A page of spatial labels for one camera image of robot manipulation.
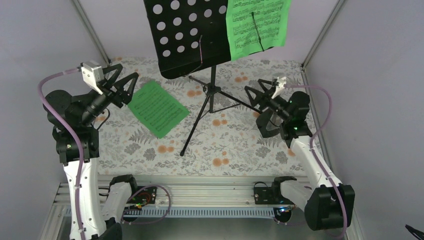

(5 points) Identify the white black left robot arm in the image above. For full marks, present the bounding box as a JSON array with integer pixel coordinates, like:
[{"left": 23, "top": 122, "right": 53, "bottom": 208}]
[{"left": 37, "top": 61, "right": 140, "bottom": 240}]

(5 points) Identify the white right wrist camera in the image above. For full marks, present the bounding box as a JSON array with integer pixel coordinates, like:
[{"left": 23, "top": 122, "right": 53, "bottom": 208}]
[{"left": 271, "top": 76, "right": 288, "bottom": 99}]

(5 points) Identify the black metronome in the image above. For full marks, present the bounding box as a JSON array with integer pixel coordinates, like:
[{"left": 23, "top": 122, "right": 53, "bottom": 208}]
[{"left": 255, "top": 108, "right": 283, "bottom": 139}]

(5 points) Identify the black music stand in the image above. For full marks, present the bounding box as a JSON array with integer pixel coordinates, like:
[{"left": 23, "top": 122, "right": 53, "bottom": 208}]
[{"left": 143, "top": 0, "right": 261, "bottom": 156}]

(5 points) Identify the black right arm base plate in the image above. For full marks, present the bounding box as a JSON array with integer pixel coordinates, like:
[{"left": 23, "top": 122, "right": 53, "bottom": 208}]
[{"left": 253, "top": 186, "right": 284, "bottom": 205}]

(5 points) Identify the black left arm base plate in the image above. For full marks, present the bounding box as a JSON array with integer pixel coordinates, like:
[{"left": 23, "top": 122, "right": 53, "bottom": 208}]
[{"left": 127, "top": 186, "right": 157, "bottom": 206}]

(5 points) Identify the green sheet music page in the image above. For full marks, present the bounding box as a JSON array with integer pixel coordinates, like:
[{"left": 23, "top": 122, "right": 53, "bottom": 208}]
[
  {"left": 128, "top": 80, "right": 190, "bottom": 139},
  {"left": 225, "top": 0, "right": 292, "bottom": 61}
]

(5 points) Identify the aluminium rail frame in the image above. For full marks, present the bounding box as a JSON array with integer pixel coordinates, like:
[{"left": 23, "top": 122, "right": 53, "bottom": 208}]
[{"left": 53, "top": 175, "right": 275, "bottom": 208}]

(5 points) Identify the floral patterned mat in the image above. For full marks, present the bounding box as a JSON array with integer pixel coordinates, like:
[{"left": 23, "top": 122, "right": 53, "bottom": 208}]
[{"left": 97, "top": 57, "right": 305, "bottom": 177}]

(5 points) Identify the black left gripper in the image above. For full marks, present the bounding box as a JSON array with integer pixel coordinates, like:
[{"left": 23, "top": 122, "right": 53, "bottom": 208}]
[{"left": 79, "top": 63, "right": 138, "bottom": 126}]

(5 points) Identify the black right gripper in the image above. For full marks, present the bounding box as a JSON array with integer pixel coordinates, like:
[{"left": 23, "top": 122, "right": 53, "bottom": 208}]
[{"left": 243, "top": 79, "right": 291, "bottom": 122}]

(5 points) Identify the grey slotted cable duct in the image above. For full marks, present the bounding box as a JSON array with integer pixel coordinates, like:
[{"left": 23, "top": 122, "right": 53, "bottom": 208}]
[{"left": 124, "top": 206, "right": 275, "bottom": 219}]

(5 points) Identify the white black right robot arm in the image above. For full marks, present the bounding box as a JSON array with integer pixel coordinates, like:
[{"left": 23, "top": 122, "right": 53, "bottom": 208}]
[{"left": 245, "top": 77, "right": 355, "bottom": 232}]

